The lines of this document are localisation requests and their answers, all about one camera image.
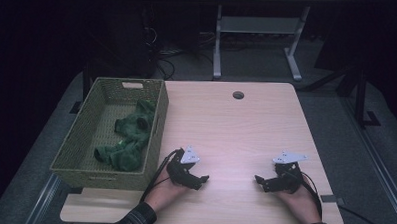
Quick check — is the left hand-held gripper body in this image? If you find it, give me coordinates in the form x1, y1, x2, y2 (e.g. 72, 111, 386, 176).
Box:
165, 144, 202, 188

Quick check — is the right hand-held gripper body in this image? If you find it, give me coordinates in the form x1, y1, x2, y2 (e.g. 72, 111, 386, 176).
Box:
267, 149, 309, 196

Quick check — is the dark green garment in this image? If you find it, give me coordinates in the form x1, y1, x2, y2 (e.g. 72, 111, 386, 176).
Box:
93, 97, 158, 175

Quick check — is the green woven basket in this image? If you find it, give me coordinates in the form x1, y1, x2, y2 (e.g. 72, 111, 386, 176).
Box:
49, 75, 171, 192

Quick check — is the person's right hand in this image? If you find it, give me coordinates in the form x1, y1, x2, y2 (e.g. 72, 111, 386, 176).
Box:
276, 175, 324, 224

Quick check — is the person's left hand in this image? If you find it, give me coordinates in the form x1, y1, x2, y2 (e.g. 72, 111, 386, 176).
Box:
143, 165, 190, 215

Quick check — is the grey tape strip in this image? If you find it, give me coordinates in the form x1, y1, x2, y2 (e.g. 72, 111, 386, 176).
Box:
319, 193, 346, 206

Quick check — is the black metal stand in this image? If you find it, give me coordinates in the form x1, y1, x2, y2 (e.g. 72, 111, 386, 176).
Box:
295, 59, 384, 130

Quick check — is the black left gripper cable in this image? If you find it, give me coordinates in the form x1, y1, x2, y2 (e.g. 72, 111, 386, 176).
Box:
139, 147, 183, 205

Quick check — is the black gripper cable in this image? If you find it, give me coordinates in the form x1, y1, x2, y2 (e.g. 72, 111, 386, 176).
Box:
139, 147, 183, 205
294, 170, 397, 224

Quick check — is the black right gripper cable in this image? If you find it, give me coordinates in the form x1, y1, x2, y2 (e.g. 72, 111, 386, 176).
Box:
294, 170, 397, 224

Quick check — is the metal floor rail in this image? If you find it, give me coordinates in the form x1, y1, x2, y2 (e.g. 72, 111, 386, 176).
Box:
335, 96, 397, 224
24, 171, 62, 224

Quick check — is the tangle of floor cables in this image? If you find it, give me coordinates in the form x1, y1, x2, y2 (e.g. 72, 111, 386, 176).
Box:
139, 24, 217, 83

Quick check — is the black metal post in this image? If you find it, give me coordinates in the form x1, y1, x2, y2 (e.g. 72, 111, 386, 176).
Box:
68, 63, 93, 115

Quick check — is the grey metal desk frame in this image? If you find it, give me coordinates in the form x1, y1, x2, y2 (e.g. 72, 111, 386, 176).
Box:
200, 0, 359, 84

